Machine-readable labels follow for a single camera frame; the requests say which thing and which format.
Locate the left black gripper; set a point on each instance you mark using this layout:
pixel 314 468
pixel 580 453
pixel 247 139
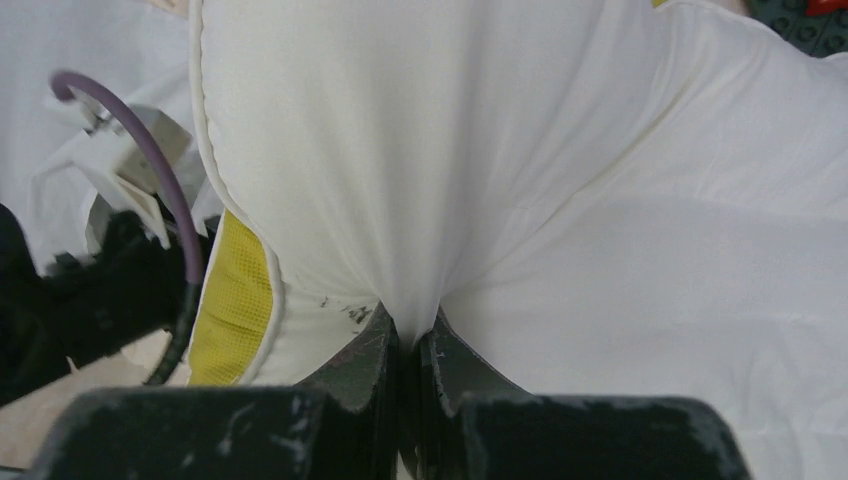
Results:
pixel 146 276

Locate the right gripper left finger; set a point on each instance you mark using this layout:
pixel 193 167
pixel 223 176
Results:
pixel 357 432

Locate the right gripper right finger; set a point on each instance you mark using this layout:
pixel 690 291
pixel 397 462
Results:
pixel 450 377

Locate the white pillow yellow edge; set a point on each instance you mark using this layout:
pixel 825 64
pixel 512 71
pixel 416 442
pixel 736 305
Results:
pixel 603 197

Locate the white ruffled pillowcase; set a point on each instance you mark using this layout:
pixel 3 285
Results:
pixel 135 49

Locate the dark lego baseplate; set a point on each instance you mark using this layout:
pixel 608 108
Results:
pixel 817 36

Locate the red lego brick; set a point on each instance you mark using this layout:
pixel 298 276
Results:
pixel 824 7

